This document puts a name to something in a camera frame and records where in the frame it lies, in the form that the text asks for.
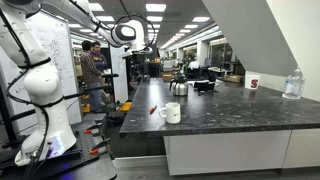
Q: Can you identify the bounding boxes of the red and grey marker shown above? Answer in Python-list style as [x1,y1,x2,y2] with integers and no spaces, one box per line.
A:
[149,105,157,115]

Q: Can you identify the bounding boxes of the white cartoon mug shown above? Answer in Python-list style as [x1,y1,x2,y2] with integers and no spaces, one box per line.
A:
[159,102,181,124]

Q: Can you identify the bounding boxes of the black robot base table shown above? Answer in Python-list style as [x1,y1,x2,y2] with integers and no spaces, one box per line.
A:
[0,112,118,180]

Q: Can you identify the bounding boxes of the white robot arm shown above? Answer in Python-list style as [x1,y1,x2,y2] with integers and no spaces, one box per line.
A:
[0,0,147,167]

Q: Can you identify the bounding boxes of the white cup red logo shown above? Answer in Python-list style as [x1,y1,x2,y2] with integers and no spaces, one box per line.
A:
[245,75,260,90]

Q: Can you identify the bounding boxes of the steel coffee carafe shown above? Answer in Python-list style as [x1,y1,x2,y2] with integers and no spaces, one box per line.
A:
[169,75,188,96]

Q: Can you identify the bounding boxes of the black device on counter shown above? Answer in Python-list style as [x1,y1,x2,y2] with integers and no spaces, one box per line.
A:
[194,82,215,92]

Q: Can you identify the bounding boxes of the man in dark hoodie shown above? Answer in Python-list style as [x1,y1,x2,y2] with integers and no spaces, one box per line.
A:
[91,41,107,72]

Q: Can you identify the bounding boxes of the man in plaid shirt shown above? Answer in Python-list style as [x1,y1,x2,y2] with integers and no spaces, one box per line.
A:
[80,40,102,113]

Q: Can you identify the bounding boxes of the cardboard box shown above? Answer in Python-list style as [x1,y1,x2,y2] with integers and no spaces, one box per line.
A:
[225,75,244,83]

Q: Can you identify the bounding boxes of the whiteboard with writing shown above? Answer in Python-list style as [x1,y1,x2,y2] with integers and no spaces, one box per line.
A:
[0,11,82,135]

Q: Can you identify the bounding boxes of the clear plastic bottle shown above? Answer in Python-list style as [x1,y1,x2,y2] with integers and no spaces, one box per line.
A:
[282,67,305,100]

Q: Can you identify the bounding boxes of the orange handled clamp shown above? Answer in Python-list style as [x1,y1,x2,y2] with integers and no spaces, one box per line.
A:
[83,123,102,134]
[89,138,111,155]

